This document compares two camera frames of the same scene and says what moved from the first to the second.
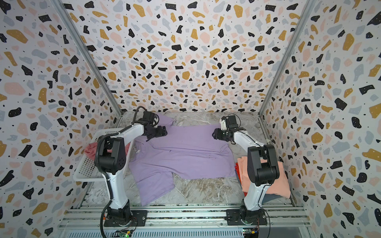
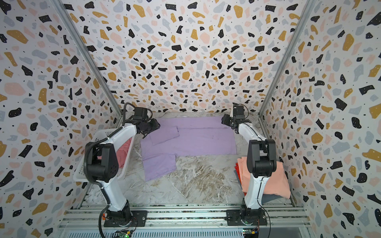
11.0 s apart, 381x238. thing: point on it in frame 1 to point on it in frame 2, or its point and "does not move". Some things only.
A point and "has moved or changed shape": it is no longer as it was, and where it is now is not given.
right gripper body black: (218, 134) to (227, 120)
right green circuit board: (250, 233) does not move
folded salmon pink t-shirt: (280, 187) does not move
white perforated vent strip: (189, 233) does not move
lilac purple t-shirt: (186, 151) has moved or changed shape
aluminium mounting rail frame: (85, 215) does not move
